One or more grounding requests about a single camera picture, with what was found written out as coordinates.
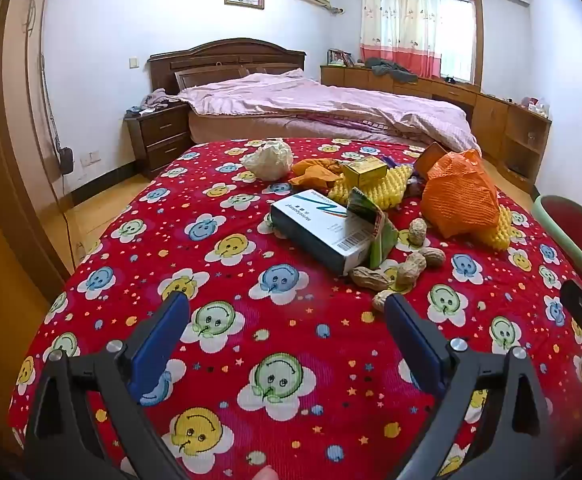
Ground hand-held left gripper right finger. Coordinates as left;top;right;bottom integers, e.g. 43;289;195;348
385;292;554;480

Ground pile of pale clothes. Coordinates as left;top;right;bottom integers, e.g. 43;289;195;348
126;88;182;115

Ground pink and white containers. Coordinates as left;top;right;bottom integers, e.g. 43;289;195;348
521;96;552;117

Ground torn green carton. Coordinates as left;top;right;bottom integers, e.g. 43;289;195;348
346;187;400;270

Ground orange cardboard box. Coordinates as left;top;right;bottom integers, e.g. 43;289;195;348
415;141;449;176

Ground dark wooden nightstand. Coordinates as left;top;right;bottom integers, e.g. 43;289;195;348
123;102;192;181

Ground crumpled white paper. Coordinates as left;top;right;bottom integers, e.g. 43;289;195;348
241;140;295;181

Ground black adapter cable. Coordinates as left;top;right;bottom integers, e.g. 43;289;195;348
38;55;84;256

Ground orange wrapper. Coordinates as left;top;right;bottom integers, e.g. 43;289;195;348
288;157;346;193

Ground long wooden desk cabinet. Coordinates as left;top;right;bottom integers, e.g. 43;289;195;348
320;64;552;186

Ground grey crumpled garment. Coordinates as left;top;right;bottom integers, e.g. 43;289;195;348
366;57;419;82

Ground dark wooden bed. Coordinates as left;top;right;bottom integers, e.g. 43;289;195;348
147;37;482;156

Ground yellow foam fruit net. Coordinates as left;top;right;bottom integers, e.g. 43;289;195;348
328;162;414;211
476;205;514;252

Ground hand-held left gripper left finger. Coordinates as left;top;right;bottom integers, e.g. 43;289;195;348
23;290;192;480

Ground floral curtain with red hem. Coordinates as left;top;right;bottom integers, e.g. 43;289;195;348
360;0;442;78

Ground yellow and green small box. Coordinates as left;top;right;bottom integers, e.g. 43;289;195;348
342;156;389;188

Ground white and dark carton box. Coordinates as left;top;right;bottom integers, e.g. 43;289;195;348
269;189;379;277

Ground orange foam fruit net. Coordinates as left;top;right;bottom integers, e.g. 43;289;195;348
421;149;502;240

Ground wooden framed window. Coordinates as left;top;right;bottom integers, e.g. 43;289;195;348
438;0;484;86

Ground red smiley flower blanket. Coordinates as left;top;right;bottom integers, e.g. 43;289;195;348
8;137;582;480

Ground green bin with red inside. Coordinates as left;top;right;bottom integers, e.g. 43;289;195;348
532;195;582;286

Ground peanut in shell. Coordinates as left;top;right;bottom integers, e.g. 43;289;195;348
372;288;396;313
349;266;394;292
408;217;428;247
397;252;428;288
417;246;446;267

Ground pink duvet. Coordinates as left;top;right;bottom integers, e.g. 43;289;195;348
177;69;482;153

